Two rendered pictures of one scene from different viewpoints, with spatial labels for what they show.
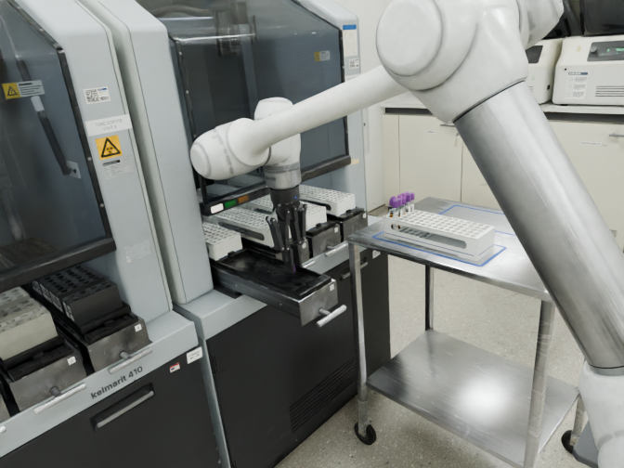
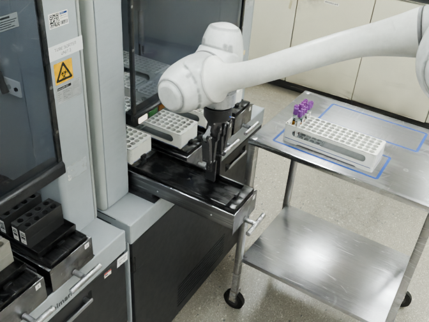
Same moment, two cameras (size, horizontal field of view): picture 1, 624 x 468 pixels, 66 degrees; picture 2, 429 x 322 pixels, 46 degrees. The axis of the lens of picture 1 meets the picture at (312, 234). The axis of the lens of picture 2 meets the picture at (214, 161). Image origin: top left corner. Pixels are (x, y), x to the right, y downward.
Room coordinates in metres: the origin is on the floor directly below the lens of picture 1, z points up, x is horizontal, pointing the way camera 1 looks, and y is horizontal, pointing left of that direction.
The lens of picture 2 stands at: (0.05, 0.40, 1.65)
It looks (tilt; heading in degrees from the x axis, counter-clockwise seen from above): 34 degrees down; 343
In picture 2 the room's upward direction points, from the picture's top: 5 degrees clockwise
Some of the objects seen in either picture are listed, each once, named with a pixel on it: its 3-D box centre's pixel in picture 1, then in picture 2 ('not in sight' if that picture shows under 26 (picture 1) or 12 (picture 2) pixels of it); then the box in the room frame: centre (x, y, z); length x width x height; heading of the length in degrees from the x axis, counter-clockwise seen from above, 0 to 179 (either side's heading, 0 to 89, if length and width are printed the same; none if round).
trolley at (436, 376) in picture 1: (472, 351); (337, 232); (1.26, -0.48, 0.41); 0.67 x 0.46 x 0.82; 43
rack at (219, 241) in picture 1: (200, 238); (103, 135); (1.39, 0.35, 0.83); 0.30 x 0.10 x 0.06; 45
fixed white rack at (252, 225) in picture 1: (252, 227); (150, 122); (1.45, 0.19, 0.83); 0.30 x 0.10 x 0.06; 45
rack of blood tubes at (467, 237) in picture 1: (435, 231); (332, 140); (1.23, -0.35, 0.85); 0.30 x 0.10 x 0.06; 43
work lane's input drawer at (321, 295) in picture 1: (239, 267); (150, 170); (1.26, 0.22, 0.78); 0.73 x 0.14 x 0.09; 45
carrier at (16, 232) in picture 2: (91, 301); (35, 221); (1.00, 0.53, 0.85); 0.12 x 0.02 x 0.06; 133
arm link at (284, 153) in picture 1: (273, 132); (219, 56); (1.15, 0.07, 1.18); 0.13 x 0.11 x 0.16; 136
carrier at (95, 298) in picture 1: (95, 304); (42, 225); (0.99, 0.52, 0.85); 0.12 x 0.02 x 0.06; 135
